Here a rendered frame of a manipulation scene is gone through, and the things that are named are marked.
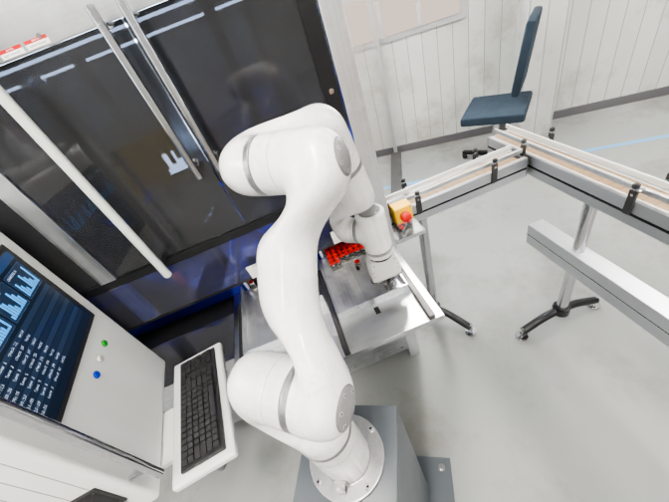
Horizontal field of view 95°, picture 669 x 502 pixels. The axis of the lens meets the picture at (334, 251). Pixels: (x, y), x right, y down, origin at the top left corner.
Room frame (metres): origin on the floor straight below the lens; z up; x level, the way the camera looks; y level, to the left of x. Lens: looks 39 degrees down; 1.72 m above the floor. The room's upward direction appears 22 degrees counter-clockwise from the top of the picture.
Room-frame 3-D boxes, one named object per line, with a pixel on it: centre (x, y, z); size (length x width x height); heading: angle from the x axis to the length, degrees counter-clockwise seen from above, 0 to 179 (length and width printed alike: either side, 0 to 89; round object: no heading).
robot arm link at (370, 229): (0.71, -0.12, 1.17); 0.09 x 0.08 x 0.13; 55
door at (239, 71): (0.95, 0.03, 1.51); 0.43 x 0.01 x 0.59; 92
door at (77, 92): (0.94, 0.48, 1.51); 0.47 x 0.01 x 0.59; 92
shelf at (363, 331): (0.78, 0.11, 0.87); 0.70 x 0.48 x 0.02; 92
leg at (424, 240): (1.12, -0.44, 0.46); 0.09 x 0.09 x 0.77; 2
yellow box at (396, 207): (0.98, -0.30, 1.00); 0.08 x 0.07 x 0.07; 2
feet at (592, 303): (0.82, -1.01, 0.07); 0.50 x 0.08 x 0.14; 92
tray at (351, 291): (0.85, -0.05, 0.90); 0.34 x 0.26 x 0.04; 2
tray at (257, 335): (0.84, 0.29, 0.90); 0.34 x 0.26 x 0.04; 2
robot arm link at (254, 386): (0.31, 0.19, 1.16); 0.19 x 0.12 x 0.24; 55
